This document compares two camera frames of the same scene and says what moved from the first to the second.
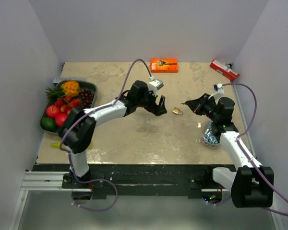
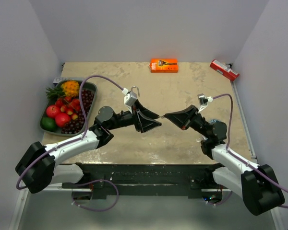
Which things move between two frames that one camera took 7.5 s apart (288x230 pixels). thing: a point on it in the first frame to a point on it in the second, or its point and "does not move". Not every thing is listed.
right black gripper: (197, 105) to (182, 119)
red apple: (52, 110) does not move
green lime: (48, 124) does not move
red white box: (230, 74) does not move
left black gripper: (157, 110) to (143, 119)
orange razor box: (164, 65) does not move
